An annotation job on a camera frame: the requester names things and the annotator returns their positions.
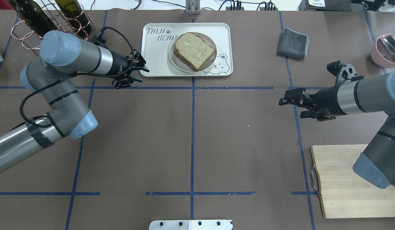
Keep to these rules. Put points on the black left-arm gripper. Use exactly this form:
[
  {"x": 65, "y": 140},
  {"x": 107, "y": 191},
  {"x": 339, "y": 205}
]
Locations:
[{"x": 119, "y": 64}]

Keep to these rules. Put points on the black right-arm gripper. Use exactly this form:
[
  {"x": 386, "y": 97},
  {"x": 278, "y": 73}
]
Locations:
[{"x": 326, "y": 100}]

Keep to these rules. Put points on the bread slice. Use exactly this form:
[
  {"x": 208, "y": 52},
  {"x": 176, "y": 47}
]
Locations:
[
  {"x": 185, "y": 60},
  {"x": 194, "y": 48}
]

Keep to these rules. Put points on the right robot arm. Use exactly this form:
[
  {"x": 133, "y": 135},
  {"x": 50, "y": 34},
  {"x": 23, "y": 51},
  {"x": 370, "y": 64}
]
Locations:
[{"x": 376, "y": 164}]

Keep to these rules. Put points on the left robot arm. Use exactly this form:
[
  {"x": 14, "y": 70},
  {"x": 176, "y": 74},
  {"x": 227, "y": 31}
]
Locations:
[{"x": 55, "y": 109}]

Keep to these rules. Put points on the white bear tray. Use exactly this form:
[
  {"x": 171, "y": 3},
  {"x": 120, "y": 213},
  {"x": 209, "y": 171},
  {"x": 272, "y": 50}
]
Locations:
[{"x": 157, "y": 39}]

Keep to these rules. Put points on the grey folded cloth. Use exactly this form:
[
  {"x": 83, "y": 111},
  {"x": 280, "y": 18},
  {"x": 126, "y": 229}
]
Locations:
[{"x": 293, "y": 44}]

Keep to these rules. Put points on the dark wine bottle lower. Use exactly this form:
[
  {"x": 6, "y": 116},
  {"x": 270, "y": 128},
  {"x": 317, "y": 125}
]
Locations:
[{"x": 72, "y": 10}]

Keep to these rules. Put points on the dark wine bottle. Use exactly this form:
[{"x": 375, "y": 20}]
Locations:
[
  {"x": 72, "y": 10},
  {"x": 33, "y": 16}
]

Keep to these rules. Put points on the pink bowl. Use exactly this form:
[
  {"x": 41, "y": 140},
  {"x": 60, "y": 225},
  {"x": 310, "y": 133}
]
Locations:
[{"x": 380, "y": 55}]

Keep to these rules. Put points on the wooden cutting board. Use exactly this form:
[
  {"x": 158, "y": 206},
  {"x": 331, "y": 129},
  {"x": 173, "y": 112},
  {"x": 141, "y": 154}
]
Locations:
[{"x": 344, "y": 194}]

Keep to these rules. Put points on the metal scoop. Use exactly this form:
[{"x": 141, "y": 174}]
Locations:
[{"x": 389, "y": 43}]

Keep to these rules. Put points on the dark wine bottle upper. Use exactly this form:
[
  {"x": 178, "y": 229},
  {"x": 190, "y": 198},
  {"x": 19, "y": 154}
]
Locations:
[{"x": 33, "y": 16}]

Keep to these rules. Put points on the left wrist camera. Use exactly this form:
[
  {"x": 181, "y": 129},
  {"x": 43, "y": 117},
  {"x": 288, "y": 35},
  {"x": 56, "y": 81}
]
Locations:
[{"x": 99, "y": 40}]

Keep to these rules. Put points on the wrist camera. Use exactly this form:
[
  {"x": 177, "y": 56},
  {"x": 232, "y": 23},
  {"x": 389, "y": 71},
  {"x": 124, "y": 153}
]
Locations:
[
  {"x": 99, "y": 40},
  {"x": 344, "y": 73}
]

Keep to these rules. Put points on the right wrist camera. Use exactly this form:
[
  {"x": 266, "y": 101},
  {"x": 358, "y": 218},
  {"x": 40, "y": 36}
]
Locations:
[{"x": 344, "y": 73}]

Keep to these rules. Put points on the copper wire bottle rack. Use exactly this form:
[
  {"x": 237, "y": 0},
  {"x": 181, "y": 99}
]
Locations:
[{"x": 30, "y": 40}]

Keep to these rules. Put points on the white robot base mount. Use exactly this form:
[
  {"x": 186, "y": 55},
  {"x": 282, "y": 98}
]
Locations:
[{"x": 205, "y": 224}]

